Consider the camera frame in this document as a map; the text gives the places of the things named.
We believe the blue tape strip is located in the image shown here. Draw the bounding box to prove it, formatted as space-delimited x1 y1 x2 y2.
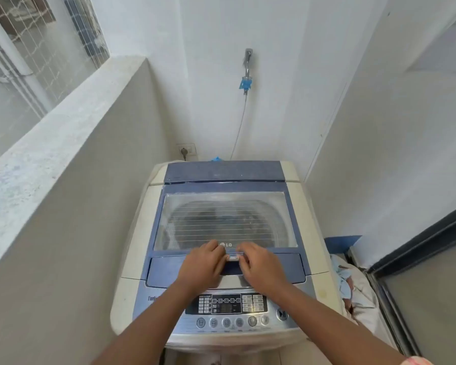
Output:
324 234 362 259

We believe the orange white clothes item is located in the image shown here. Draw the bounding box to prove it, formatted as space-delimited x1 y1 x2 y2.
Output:
328 253 398 346

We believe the person's left hand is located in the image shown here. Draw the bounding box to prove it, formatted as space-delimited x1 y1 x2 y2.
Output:
176 239 231 300

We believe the white wall power socket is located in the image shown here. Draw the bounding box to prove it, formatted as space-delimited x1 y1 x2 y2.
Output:
176 143 198 161

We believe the person's right forearm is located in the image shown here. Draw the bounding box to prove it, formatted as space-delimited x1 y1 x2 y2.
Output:
264 283 417 365

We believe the cream washing machine lid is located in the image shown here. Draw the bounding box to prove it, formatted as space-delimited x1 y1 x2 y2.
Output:
146 161 307 289

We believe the grey stone ledge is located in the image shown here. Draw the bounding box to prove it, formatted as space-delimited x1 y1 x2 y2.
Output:
0 55 149 282

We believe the wire mesh window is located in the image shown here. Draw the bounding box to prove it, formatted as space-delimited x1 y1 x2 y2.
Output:
0 0 111 118

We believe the person's right hand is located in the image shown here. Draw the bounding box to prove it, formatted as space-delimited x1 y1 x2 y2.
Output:
237 241 294 299

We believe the cream blue washing machine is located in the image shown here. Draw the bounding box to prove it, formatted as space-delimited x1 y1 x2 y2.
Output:
110 160 345 365

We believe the person's left forearm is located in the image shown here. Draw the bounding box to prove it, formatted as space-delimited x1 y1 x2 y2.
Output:
91 283 215 365

